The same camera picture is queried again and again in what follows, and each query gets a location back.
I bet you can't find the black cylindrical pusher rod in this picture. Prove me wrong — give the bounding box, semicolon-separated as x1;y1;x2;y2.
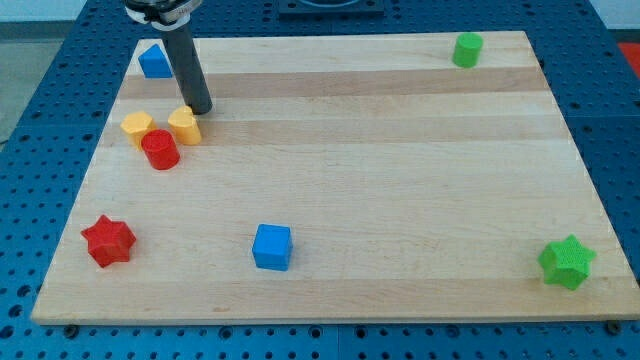
162;23;213;115

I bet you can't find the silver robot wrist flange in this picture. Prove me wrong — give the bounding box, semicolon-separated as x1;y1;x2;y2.
123;0;203;25

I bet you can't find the blue triangle block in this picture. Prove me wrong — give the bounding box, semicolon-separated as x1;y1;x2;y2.
138;44;172;79

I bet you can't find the yellow heart block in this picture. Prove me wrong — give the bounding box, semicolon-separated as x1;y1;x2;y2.
168;106;202;145

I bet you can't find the yellow hexagon block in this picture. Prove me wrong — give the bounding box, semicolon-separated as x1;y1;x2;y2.
120;111;157;150

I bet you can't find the red cylinder block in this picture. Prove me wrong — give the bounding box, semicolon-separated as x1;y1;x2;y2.
141;129;180;170

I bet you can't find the red star block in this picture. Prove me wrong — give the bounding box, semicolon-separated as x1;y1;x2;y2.
81;215;137;268

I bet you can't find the blue cube block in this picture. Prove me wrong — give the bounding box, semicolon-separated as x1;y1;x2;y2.
252;224;293;271

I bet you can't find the wooden board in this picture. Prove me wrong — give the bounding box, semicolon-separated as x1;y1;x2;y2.
31;31;639;325

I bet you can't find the green cylinder block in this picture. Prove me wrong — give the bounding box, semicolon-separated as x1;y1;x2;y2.
452;32;484;68

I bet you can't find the green star block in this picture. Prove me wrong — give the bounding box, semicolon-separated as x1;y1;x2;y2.
537;234;597;290

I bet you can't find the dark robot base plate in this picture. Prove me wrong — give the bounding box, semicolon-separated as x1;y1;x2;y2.
276;0;385;17

